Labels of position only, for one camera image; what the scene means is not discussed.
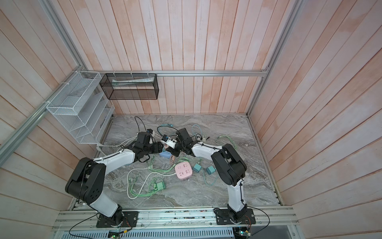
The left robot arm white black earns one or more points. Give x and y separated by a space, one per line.
87 179

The pink power strip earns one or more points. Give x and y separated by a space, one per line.
183 170

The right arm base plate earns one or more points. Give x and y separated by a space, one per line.
230 217

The blue power strip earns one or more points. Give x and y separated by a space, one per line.
165 154

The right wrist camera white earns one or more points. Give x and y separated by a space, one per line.
168 141

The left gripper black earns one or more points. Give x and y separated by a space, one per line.
158 148

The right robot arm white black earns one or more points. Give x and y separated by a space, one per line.
228 163

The white wire mesh shelf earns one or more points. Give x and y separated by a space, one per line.
84 113

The aluminium front rail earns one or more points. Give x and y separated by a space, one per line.
171 218

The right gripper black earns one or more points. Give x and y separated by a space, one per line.
176 153

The light green USB charger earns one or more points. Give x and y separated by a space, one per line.
159 186

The teal USB charger with green cable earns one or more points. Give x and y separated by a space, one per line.
197 168

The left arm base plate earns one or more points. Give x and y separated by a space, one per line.
119 219

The black mesh basket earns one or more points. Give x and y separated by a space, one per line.
130 86

